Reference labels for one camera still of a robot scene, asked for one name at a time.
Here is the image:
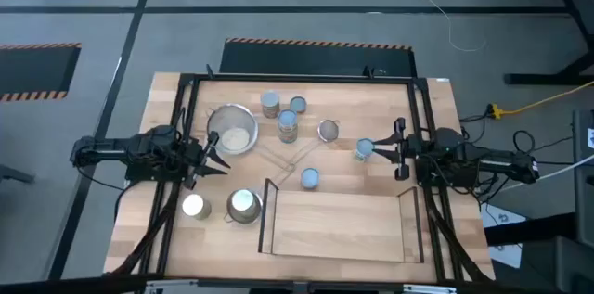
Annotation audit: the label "silver metal bracket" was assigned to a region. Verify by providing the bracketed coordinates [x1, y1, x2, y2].
[402, 283, 458, 294]
[144, 278, 200, 294]

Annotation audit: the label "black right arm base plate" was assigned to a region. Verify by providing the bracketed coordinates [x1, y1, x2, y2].
[416, 168, 480, 189]

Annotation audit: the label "white sheet with arrows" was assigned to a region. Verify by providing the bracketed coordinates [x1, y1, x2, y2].
[480, 203, 528, 270]

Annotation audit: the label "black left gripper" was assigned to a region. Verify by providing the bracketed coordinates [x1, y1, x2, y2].
[178, 130, 232, 191]

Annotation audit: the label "large metal mesh strainer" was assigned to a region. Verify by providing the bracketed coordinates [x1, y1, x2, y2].
[205, 103, 298, 175]

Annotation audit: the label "grey chair leg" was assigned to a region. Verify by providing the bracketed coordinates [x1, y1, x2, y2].
[0, 163, 36, 185]

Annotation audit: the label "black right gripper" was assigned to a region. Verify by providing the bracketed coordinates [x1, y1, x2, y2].
[372, 116, 420, 183]

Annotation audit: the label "diced tomatoes can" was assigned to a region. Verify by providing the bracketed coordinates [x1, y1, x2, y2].
[277, 109, 299, 136]

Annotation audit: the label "grey cabinet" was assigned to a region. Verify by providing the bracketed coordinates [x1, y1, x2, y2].
[572, 108, 594, 239]

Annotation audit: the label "dark equipment case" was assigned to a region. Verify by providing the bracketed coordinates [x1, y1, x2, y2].
[519, 236, 594, 294]

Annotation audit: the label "blurred black crossbar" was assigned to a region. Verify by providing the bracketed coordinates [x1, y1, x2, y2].
[0, 271, 594, 294]

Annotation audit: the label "thin white floor cable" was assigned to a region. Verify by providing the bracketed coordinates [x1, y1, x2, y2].
[396, 0, 488, 53]

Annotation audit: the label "wooden shelf black metal legs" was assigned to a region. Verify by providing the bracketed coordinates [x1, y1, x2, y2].
[257, 177, 426, 265]

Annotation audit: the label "tall can tan label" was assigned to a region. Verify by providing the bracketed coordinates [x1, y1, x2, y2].
[260, 90, 281, 120]

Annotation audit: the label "gold tin can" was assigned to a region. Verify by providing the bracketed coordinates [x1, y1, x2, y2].
[181, 193, 213, 221]

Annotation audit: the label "black table stand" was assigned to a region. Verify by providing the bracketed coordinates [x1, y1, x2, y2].
[504, 0, 594, 86]

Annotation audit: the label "can white green label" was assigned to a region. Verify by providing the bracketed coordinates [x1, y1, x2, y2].
[355, 137, 376, 163]

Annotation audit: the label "yellow cable with plug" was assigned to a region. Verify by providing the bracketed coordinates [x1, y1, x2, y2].
[489, 79, 594, 120]

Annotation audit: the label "black floor beam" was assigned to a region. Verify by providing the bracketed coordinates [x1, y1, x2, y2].
[484, 212, 576, 247]

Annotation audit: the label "small metal mesh strainer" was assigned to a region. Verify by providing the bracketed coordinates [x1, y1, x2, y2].
[283, 118, 342, 175]

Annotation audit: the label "thick white cable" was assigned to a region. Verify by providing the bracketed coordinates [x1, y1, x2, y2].
[491, 152, 594, 195]

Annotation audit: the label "black mat hazard stripe edge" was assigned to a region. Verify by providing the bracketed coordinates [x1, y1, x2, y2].
[0, 42, 83, 103]
[218, 37, 418, 78]

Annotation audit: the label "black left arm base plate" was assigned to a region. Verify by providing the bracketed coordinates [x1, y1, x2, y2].
[124, 163, 187, 183]

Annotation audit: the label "black metal table frame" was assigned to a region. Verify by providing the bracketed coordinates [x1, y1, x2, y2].
[104, 64, 497, 288]

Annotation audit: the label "short orange label can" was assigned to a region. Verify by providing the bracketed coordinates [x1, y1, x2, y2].
[300, 167, 321, 191]

